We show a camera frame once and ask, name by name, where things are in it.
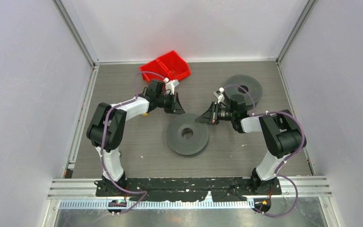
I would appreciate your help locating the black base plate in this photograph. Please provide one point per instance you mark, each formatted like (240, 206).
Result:
(184, 189)

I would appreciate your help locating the grey slotted cable duct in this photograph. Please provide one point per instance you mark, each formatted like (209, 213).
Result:
(151, 205)

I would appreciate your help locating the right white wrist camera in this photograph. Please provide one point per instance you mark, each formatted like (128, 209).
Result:
(220, 95)

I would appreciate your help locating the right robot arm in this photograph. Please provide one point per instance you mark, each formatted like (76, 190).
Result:
(283, 136)

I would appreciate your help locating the left red bin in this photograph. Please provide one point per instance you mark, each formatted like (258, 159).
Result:
(154, 69)

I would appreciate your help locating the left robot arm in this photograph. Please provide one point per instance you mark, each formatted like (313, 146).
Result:
(107, 126)

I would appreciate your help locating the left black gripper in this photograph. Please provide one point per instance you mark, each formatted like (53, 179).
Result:
(176, 106)

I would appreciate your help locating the right red bin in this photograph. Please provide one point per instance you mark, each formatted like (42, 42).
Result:
(174, 65)

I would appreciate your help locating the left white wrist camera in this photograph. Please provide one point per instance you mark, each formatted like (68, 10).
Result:
(170, 86)

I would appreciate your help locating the grey spool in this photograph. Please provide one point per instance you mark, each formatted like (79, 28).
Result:
(246, 86)
(186, 137)

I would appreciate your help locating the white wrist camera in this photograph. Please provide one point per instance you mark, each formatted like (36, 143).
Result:
(170, 86)
(220, 95)

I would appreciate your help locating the red bin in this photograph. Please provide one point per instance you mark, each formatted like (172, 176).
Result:
(174, 65)
(154, 69)

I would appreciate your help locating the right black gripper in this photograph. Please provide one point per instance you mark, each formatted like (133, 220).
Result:
(211, 116)

